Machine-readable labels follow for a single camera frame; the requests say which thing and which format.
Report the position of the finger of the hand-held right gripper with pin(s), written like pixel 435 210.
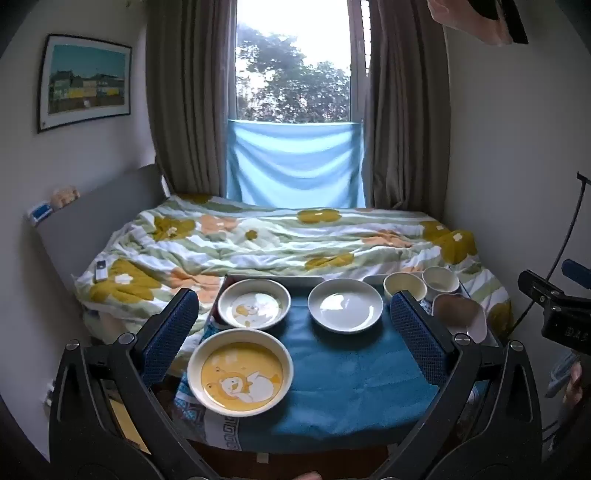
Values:
pixel 538 286

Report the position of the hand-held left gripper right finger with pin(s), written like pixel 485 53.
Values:
pixel 415 344

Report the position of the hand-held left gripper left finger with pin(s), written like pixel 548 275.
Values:
pixel 171 339

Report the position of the cream bowl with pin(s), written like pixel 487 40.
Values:
pixel 406 282

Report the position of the person's right hand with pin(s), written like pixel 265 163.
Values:
pixel 577 385

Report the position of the pink bowl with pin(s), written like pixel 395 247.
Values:
pixel 459 314

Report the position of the white cup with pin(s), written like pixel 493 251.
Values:
pixel 441 278

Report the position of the large yellow duck plate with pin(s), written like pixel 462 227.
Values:
pixel 240 371

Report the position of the teal towel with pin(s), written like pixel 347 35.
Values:
pixel 351 383

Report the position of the plain white deep plate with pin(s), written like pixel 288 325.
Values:
pixel 345 304

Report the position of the small white duck plate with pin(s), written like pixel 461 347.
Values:
pixel 254 304

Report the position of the white remote control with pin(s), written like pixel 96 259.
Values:
pixel 100 271

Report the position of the blue patterned cloth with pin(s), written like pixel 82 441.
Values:
pixel 217 429

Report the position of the white tray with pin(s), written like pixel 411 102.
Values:
pixel 300 280

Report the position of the floral blanket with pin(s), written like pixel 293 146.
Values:
pixel 277 240

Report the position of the grey bed headboard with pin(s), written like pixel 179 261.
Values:
pixel 92 217

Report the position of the beige plush toy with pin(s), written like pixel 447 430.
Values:
pixel 64 196

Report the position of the blue and white box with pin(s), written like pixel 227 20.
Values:
pixel 40 213

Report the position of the grey-brown curtain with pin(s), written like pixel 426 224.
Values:
pixel 194 92
pixel 406 115

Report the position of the light blue hanging cloth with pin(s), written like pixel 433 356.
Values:
pixel 295 161

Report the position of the black hanging object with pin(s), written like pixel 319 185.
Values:
pixel 515 21

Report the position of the pink garment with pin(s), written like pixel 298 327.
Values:
pixel 466 21

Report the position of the window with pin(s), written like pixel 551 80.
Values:
pixel 295 69

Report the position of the framed wall picture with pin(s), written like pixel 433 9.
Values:
pixel 85 78

